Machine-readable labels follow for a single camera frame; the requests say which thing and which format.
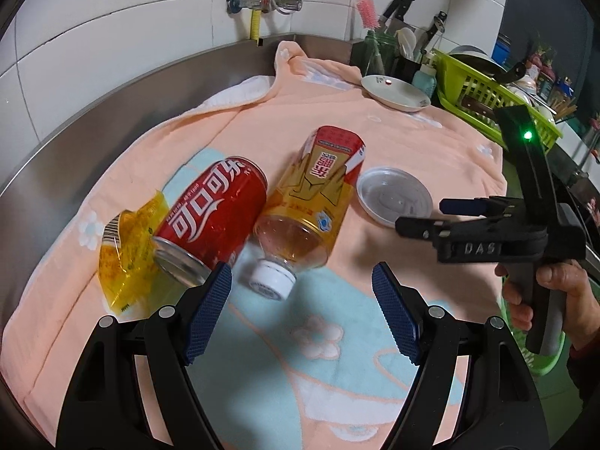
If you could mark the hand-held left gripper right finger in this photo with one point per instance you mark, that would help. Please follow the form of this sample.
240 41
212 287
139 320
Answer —
396 314

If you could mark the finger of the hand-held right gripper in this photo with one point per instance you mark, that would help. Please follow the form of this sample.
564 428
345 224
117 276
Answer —
461 206
417 227

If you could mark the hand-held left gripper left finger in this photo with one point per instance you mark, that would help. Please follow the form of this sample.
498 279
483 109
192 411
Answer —
206 314

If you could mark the clear plastic lid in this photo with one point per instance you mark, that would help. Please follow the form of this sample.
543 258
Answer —
389 192

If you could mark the yellow plastic wrapper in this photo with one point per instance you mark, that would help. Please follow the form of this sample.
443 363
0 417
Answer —
126 262

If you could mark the red soda can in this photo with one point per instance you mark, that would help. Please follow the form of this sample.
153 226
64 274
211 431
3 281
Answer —
211 206

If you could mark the golden labelled drink bottle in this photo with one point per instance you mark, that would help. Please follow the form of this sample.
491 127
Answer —
309 197

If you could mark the person's right forearm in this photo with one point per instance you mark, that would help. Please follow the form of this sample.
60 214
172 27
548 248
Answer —
583 375

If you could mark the person's right hand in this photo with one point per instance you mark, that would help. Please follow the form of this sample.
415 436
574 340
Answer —
581 300

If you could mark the green plastic dish rack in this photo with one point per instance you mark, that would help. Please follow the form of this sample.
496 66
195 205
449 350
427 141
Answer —
464 79

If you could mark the teal plastic bottle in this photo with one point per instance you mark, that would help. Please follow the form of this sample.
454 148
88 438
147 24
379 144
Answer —
424 78

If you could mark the white ceramic plate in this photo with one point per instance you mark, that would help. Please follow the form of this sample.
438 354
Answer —
393 91

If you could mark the bundle of wooden chopsticks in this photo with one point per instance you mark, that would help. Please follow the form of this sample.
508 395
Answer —
565 105

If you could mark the black wok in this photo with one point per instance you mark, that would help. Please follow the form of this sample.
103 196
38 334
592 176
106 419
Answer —
473 58

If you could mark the blue plastic container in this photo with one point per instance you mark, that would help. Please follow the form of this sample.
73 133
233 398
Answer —
503 49

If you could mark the peach flower-print towel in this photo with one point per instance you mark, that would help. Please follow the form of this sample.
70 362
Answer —
281 126

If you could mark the white spatula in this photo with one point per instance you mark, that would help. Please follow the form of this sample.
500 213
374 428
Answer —
406 40

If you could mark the green glass jar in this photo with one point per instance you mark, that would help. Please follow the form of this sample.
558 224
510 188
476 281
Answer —
384 47

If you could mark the pink bottle brush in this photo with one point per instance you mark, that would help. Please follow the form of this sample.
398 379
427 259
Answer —
368 11

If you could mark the metal angle valve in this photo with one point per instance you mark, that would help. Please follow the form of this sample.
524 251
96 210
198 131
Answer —
288 3
246 2

